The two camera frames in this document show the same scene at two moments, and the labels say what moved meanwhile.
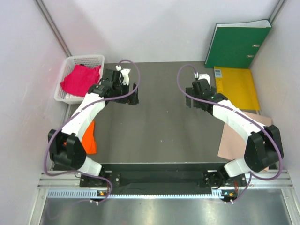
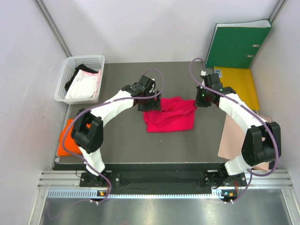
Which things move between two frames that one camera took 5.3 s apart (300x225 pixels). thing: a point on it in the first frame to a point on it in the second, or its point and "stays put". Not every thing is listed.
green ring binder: (235, 44) stays put
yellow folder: (236, 85) stays put
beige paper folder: (233, 141) stays put
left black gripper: (133, 99) to (155, 105)
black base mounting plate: (162, 179) stays put
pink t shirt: (79, 78) to (176, 115)
